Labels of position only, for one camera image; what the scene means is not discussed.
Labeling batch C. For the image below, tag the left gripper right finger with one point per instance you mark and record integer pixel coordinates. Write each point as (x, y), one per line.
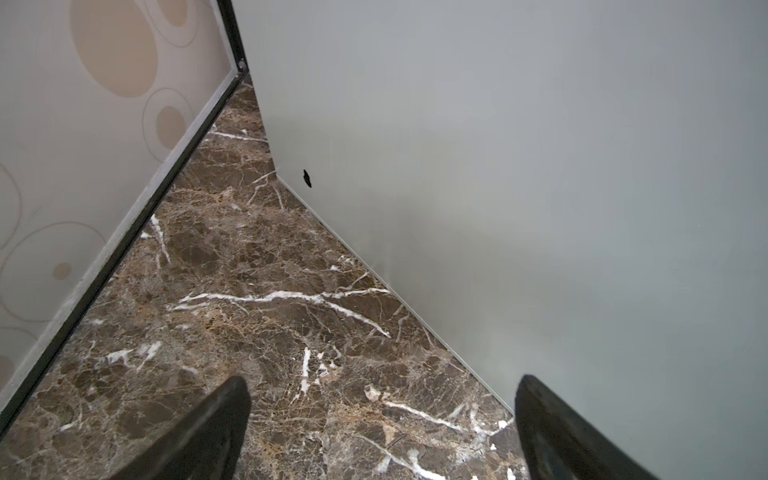
(558, 443)

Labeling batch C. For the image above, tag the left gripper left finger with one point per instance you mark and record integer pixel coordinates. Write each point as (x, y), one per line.
(205, 444)

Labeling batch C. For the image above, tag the grey metal cabinet box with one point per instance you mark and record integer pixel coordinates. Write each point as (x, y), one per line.
(575, 190)

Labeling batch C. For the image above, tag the black left corner post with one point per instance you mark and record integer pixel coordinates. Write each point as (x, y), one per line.
(233, 35)

